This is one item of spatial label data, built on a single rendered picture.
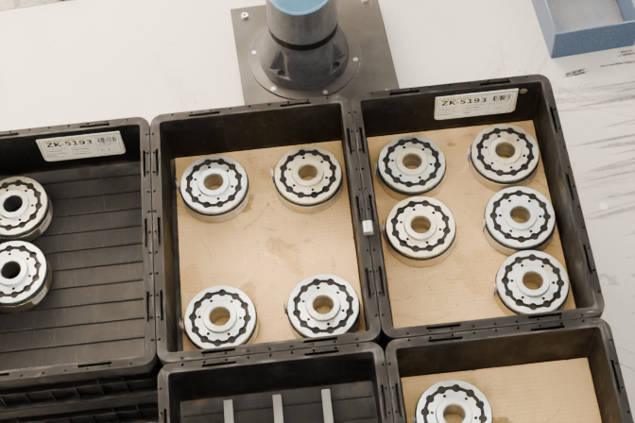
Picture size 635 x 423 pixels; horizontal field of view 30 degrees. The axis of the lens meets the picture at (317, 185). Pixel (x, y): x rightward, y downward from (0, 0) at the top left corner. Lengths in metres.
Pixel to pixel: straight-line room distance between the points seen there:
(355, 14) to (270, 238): 0.52
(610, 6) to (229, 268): 0.87
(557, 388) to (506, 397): 0.07
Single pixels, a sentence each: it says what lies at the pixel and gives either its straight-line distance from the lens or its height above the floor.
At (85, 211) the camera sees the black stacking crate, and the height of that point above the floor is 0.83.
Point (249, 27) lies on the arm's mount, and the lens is 2.10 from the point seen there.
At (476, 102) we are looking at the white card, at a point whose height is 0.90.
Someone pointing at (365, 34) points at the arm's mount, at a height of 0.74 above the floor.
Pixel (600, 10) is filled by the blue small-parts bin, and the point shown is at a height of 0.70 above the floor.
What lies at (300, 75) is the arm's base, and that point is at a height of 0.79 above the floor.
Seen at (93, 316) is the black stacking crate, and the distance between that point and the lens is 1.75.
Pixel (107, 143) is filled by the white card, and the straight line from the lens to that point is 1.82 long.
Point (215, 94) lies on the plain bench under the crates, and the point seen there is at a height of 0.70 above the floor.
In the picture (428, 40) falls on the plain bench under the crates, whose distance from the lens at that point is 2.13.
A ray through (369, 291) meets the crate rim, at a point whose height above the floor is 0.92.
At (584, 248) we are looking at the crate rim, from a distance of 1.68.
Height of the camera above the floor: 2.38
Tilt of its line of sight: 59 degrees down
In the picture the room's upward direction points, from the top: 5 degrees counter-clockwise
